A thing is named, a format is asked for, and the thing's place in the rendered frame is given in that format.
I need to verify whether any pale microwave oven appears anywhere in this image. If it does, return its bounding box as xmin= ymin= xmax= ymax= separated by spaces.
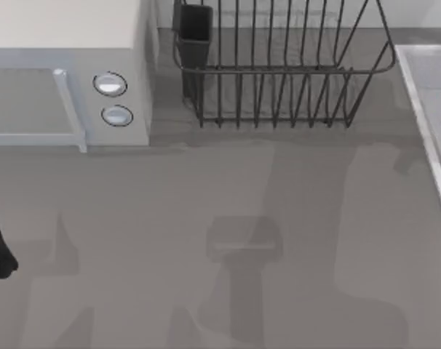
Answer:
xmin=0 ymin=0 xmax=160 ymax=153

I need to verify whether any black cutlery holder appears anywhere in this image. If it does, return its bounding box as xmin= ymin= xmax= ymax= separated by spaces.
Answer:
xmin=172 ymin=3 xmax=214 ymax=107

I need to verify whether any round microwave knob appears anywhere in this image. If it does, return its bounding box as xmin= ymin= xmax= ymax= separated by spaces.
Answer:
xmin=92 ymin=71 xmax=128 ymax=98
xmin=100 ymin=104 xmax=135 ymax=128

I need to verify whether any microwave door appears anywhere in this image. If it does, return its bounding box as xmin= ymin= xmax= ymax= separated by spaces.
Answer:
xmin=0 ymin=68 xmax=88 ymax=153

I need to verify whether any white sink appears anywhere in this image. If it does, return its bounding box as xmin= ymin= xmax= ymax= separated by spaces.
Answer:
xmin=394 ymin=44 xmax=441 ymax=245

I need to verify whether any black wire dish rack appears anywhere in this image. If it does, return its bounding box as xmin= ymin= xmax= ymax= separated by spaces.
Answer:
xmin=171 ymin=0 xmax=396 ymax=129

